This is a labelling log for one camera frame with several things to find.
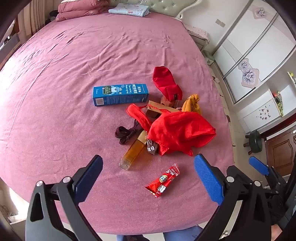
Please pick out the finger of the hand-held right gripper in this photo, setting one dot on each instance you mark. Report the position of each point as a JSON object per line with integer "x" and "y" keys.
{"x": 259, "y": 165}

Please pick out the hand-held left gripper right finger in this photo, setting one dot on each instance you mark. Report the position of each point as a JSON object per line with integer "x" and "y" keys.
{"x": 208, "y": 178}

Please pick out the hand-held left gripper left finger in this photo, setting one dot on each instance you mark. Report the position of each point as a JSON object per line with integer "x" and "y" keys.
{"x": 89, "y": 178}

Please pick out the small red cloth pouch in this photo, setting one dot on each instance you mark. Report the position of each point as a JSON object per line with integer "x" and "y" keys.
{"x": 161, "y": 78}

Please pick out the person's right hand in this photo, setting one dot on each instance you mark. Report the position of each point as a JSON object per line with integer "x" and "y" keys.
{"x": 279, "y": 233}

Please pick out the dark round stool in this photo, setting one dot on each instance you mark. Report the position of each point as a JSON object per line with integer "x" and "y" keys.
{"x": 255, "y": 140}

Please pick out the brown wooden door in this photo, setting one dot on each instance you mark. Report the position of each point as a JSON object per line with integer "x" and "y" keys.
{"x": 279, "y": 148}

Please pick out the red candy wrapper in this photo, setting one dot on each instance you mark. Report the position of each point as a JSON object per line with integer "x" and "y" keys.
{"x": 161, "y": 182}

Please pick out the amber glass bottle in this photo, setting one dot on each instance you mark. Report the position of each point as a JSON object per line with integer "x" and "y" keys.
{"x": 133, "y": 153}

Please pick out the large shiny red bag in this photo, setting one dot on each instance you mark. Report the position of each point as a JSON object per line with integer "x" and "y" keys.
{"x": 180, "y": 132}

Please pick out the white shelf cabinet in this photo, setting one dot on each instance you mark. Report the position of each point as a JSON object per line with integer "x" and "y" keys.
{"x": 254, "y": 111}

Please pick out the blue jeans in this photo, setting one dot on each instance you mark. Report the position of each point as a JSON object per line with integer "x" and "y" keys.
{"x": 182, "y": 233}

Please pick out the small brown printed pouch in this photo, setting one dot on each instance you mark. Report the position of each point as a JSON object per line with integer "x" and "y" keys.
{"x": 152, "y": 147}

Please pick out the green yellow toy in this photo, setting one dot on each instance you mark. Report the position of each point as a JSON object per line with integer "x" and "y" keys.
{"x": 278, "y": 102}

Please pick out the white power strip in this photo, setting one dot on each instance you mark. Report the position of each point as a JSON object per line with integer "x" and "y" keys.
{"x": 12, "y": 219}

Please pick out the brown knitted item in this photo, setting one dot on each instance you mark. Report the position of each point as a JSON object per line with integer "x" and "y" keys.
{"x": 165, "y": 101}

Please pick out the blue nasal spray box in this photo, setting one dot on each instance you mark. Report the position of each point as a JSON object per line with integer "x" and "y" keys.
{"x": 120, "y": 95}

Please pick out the gold cardboard box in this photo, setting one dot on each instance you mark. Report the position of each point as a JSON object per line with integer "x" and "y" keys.
{"x": 154, "y": 104}

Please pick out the bed with pink sheet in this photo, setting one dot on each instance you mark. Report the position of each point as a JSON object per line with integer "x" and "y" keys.
{"x": 69, "y": 69}

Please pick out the pale green container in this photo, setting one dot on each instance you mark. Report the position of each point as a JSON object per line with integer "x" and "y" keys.
{"x": 209, "y": 58}

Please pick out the white floral wardrobe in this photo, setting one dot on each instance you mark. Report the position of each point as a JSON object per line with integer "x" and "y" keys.
{"x": 254, "y": 46}

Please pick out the nightstand with floral cloth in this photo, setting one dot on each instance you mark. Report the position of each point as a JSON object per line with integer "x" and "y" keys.
{"x": 198, "y": 34}

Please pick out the folded pink quilt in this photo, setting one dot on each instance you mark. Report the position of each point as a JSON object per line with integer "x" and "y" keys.
{"x": 81, "y": 9}

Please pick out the beige curtain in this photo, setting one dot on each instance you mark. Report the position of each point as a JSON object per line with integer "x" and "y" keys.
{"x": 30, "y": 18}

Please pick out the light blue folded pillow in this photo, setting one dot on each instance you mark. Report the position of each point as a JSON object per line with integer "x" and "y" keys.
{"x": 129, "y": 9}

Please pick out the green tufted headboard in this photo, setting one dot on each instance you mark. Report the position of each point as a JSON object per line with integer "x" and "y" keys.
{"x": 161, "y": 4}

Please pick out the wall switch plate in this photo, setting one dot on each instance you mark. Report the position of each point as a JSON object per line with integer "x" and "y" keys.
{"x": 220, "y": 22}

